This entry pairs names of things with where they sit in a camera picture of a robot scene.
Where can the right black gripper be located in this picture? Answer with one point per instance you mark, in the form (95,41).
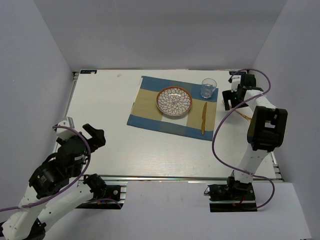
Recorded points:
(229,95)

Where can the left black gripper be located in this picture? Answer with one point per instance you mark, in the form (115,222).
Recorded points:
(98,138)

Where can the gold fork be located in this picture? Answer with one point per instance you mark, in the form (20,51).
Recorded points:
(241,114)

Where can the clear drinking glass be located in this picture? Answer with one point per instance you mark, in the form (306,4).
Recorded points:
(208,87)

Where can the gold knife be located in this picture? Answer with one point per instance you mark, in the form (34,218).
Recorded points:
(203,124)

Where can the floral patterned ceramic plate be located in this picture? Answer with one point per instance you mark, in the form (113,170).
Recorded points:
(174,101)

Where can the blue beige checked placemat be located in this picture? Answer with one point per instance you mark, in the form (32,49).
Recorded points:
(145,114)

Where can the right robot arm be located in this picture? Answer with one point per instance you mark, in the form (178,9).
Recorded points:
(267,126)

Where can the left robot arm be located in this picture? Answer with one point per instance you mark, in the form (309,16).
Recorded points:
(32,218)

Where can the right blue corner sticker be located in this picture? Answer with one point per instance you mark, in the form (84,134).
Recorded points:
(233,73)

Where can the blue corner sticker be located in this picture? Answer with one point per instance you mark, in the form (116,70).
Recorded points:
(88,71)
(233,73)

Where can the left blue corner sticker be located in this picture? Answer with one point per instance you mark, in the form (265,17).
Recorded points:
(88,71)

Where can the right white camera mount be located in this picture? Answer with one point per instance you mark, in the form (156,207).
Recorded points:
(234,80)

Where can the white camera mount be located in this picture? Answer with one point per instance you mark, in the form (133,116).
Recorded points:
(64,128)
(234,80)

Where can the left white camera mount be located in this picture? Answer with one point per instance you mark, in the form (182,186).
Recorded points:
(64,128)

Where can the aluminium table edge rail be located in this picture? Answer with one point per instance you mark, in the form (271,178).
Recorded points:
(162,178)

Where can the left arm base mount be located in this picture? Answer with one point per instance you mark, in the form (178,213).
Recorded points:
(106,195)

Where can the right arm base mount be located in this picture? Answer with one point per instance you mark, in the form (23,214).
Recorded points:
(231,197)

